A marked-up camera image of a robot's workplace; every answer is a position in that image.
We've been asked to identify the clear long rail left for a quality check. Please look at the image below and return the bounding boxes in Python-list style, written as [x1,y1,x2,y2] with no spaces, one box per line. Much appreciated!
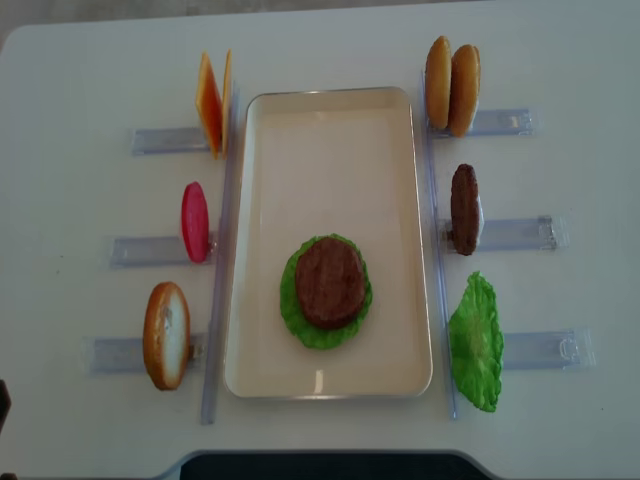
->
[200,81,240,426]

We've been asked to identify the upright green lettuce leaf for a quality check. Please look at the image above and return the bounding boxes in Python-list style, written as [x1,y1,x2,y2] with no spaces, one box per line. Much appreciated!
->
[448,271,504,413]

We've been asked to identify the clear holder for bread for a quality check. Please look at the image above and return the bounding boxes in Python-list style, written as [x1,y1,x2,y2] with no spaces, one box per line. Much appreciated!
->
[81,333,208,376]

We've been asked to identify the clear holder for lettuce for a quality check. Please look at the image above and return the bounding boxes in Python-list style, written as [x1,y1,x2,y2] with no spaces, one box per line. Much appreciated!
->
[503,328,596,370]

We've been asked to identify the golden bun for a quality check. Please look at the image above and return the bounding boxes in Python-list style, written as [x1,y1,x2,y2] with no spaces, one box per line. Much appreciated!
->
[448,44,481,137]
[425,36,452,129]

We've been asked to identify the brown meat patty on tray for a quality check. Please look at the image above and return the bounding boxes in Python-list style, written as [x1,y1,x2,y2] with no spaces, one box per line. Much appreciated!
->
[295,236,366,330]

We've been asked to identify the clear holder for patty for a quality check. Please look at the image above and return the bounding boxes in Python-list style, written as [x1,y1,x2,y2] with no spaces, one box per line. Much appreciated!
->
[436,215,570,252]

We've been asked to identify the cream rectangular tray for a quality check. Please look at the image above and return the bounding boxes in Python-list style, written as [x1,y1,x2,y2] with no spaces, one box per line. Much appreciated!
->
[224,87,433,399]

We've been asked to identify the red tomato slice upright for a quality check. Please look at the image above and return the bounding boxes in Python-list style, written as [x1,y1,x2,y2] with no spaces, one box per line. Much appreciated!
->
[181,182,209,263]

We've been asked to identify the golden bun near right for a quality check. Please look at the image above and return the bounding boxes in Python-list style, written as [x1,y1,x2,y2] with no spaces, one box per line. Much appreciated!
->
[448,44,481,137]

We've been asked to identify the sliced bread bun left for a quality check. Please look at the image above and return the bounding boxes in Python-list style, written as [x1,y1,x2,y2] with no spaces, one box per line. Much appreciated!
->
[143,281,190,391]

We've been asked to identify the golden bun far right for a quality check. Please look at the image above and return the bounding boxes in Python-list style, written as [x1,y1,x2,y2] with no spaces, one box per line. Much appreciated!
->
[425,36,452,129]

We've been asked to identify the clear holder for tomato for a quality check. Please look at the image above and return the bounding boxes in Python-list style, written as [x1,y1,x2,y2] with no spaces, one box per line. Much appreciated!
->
[108,236,194,269]

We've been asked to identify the yellow cheese slice right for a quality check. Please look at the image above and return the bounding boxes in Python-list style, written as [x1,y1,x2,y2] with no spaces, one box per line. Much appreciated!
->
[222,50,233,158]

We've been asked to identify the clear holder for buns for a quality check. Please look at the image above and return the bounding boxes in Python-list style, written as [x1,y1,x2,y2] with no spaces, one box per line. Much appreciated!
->
[428,105,544,139]

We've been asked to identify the green lettuce leaf on tray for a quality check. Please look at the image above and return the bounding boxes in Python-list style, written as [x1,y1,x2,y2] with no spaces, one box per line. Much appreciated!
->
[279,234,373,350]

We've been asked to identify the orange cheese slice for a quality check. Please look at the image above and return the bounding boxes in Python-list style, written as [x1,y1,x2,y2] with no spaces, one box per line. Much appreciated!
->
[195,51,222,159]

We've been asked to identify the upright brown meat patty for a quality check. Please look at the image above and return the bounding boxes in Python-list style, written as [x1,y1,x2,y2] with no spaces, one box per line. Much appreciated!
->
[450,164,480,256]

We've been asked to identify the clear long rail right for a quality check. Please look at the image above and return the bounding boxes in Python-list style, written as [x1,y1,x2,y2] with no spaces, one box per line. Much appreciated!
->
[420,71,458,421]

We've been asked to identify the clear long rail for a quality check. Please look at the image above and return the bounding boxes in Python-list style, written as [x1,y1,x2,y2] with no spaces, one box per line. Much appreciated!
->
[420,71,458,421]
[200,81,240,426]

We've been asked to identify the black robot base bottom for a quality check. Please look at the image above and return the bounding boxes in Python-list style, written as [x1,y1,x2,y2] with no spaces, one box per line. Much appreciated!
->
[180,453,488,480]

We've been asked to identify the clear holder for cheese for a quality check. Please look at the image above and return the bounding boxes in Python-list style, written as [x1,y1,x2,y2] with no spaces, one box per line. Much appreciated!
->
[131,127,210,156]

